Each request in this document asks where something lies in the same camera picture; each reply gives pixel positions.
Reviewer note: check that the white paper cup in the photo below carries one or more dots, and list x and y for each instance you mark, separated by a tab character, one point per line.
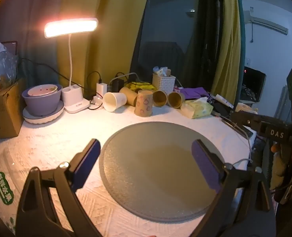
115	101

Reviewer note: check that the dark tablet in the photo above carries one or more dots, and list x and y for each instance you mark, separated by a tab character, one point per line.
11	47

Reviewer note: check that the white power strip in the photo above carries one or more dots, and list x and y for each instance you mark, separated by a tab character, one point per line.
96	101

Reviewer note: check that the green tissue packet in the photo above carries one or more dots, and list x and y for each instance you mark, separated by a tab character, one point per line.
199	108

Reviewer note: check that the person's right hand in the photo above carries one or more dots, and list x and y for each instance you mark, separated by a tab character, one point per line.
275	148

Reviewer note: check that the purple bowl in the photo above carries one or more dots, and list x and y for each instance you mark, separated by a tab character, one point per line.
42	106

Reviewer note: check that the round grey mat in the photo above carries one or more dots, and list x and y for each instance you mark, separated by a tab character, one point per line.
160	167

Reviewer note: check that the white desk lamp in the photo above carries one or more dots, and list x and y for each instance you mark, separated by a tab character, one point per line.
71	27

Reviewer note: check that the brown paper cup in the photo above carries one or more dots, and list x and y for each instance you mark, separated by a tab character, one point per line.
160	98
175	100
129	94

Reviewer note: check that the patterned paper cup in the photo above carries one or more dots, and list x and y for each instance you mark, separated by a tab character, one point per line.
143	105

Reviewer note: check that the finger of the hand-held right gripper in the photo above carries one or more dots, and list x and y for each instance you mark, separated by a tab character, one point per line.
245	119

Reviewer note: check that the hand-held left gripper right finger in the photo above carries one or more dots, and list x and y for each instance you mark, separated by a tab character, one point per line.
206	167

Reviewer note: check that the white textured tablecloth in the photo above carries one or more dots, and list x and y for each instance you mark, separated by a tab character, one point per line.
49	145

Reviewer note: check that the yellow bag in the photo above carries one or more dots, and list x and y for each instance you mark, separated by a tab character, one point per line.
141	86

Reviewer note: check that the pink and white bowl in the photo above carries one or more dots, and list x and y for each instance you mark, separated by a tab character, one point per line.
42	91

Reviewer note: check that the white charger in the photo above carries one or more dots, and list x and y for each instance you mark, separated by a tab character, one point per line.
102	88

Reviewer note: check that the cardboard box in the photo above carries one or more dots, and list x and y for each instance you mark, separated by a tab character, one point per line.
2	114

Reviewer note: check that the green label plastic bag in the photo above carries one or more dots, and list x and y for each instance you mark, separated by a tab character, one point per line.
4	188

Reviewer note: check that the clear plastic bag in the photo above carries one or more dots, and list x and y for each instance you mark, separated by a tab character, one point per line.
0	64

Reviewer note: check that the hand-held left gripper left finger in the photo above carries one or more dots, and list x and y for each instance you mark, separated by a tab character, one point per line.
85	167

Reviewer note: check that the white plate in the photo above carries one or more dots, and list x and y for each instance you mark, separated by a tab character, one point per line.
46	120

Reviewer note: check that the white air conditioner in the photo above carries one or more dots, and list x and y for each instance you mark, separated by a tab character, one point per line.
266	22

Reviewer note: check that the black power adapter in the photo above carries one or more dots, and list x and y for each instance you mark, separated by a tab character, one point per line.
117	86

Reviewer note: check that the white woven basket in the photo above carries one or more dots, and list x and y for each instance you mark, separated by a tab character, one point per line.
163	84

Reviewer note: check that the white tube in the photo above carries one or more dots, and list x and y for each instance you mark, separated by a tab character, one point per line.
223	100

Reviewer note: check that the dark window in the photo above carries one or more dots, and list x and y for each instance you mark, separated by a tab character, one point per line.
175	29

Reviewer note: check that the purple cloth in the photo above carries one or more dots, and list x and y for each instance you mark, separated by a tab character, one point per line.
194	93

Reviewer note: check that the yellow curtain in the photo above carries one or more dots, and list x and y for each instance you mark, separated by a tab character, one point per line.
231	54
104	54

